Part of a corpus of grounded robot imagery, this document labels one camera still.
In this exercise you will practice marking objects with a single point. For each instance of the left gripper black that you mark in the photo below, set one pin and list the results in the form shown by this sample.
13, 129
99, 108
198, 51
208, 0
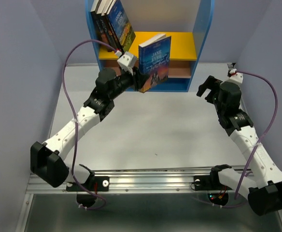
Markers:
135, 79

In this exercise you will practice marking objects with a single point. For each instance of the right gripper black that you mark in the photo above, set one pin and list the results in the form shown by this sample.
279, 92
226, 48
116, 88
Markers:
213, 81

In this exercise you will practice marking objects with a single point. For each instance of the A Tale of Two Cities book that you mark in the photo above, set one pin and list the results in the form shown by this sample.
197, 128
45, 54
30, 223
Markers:
94, 17

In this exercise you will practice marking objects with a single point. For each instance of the Jane Eyre book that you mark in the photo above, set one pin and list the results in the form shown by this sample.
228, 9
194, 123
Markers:
154, 58

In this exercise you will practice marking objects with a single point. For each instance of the Animal Farm book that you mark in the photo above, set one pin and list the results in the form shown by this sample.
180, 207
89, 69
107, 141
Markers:
122, 26

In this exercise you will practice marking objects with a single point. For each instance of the Three Days to See book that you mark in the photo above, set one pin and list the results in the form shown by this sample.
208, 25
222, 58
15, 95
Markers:
113, 28

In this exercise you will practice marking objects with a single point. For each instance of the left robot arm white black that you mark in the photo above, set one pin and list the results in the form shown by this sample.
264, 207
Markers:
47, 158

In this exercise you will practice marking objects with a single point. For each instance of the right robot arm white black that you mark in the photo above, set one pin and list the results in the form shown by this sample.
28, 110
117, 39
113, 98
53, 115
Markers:
260, 183

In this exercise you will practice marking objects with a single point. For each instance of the blue yellow wooden bookshelf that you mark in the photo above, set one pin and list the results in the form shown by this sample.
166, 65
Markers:
186, 48

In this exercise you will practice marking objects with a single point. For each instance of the aluminium mounting rail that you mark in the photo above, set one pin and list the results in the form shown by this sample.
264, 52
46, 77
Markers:
159, 181

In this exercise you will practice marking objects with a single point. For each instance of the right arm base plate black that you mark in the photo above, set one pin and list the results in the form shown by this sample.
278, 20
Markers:
203, 182

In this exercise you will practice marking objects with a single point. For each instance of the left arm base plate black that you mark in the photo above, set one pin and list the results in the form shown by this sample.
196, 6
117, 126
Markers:
95, 184

